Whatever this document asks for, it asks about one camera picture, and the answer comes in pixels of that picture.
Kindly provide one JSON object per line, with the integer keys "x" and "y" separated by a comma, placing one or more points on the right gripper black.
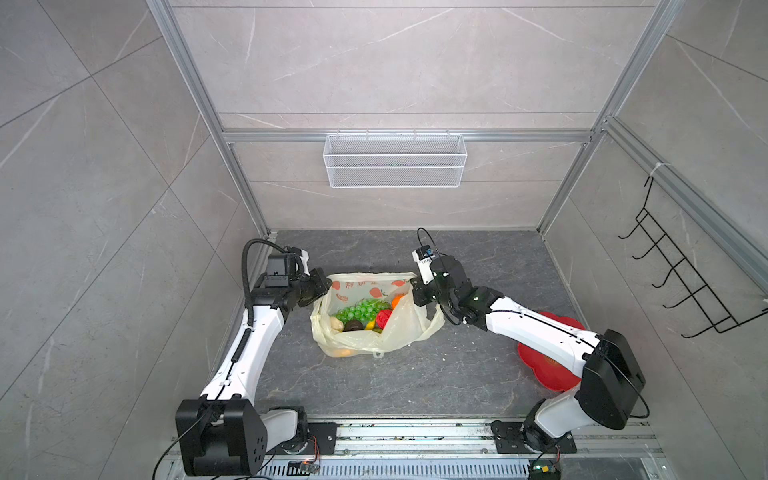
{"x": 420, "y": 298}

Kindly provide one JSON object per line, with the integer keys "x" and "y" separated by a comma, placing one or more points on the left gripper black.
{"x": 320, "y": 288}

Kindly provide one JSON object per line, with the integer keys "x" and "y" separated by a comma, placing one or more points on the translucent yellowish plastic bag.
{"x": 408, "y": 323}

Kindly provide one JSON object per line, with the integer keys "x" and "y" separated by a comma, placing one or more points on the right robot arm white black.
{"x": 611, "y": 381}

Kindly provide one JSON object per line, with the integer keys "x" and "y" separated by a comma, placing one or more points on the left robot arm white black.
{"x": 220, "y": 433}

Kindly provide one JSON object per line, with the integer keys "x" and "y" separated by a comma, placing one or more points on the orange fake fruit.
{"x": 396, "y": 300}

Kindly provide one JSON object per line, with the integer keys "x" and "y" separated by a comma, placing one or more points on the beige fake potato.
{"x": 336, "y": 324}

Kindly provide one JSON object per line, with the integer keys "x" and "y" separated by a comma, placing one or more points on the red fake fruit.
{"x": 382, "y": 318}

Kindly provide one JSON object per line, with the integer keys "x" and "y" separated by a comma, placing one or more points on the dark brown fake fruit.
{"x": 353, "y": 325}

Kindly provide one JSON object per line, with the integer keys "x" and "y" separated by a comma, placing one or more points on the green fake grapes bunch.
{"x": 364, "y": 311}

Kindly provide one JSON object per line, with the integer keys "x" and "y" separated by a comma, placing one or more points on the red flower-shaped plate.
{"x": 548, "y": 371}

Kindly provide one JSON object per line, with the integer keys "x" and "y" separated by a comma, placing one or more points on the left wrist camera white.
{"x": 300, "y": 259}

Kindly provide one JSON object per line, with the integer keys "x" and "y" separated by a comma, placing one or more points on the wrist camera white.
{"x": 423, "y": 257}
{"x": 300, "y": 259}

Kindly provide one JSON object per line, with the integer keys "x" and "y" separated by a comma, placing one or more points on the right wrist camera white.
{"x": 423, "y": 257}

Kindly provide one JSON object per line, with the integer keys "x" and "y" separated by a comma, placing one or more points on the white wire mesh basket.
{"x": 357, "y": 161}

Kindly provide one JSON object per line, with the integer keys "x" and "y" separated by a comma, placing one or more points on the aluminium rail at front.
{"x": 422, "y": 438}

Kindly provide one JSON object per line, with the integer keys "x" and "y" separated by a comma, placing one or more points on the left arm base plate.
{"x": 312, "y": 437}

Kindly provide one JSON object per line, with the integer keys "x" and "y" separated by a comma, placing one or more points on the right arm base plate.
{"x": 520, "y": 438}

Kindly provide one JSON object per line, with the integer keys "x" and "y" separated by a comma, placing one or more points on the black wire hook rack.
{"x": 717, "y": 316}

